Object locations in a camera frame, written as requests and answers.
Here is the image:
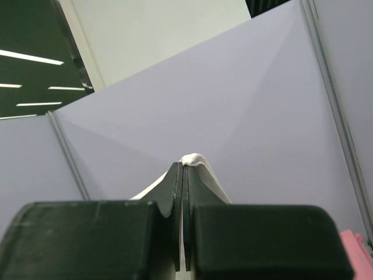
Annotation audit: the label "left aluminium corner post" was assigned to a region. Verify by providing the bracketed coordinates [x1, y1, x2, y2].
[47, 111, 90, 201]

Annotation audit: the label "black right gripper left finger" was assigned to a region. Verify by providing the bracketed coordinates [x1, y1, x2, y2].
[1, 162, 183, 279]

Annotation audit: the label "right aluminium corner post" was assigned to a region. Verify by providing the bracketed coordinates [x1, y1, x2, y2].
[301, 1, 372, 242]

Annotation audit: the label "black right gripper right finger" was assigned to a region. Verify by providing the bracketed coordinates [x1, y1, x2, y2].
[182, 167, 355, 279]

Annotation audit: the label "aluminium corner post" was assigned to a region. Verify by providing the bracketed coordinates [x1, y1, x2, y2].
[47, 111, 90, 201]
[301, 1, 372, 242]

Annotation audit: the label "folded pink t-shirt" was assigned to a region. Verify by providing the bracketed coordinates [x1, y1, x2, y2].
[339, 229, 372, 280]

